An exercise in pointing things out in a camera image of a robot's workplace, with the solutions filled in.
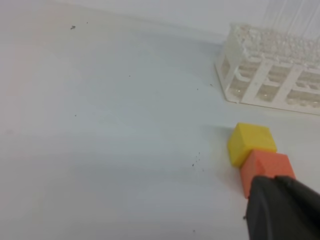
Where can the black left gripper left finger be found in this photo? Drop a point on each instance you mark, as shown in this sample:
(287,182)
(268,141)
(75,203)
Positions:
(272,211)

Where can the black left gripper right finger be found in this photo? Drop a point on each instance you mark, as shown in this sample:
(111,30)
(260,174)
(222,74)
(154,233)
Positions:
(306,201)

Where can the white plastic test tube rack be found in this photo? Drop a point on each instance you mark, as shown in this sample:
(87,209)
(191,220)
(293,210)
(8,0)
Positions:
(267,68)

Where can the orange cube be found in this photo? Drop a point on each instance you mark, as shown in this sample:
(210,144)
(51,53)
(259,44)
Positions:
(264,163)

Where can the yellow cube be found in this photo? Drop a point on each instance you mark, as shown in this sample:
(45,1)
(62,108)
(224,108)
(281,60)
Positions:
(247,137)

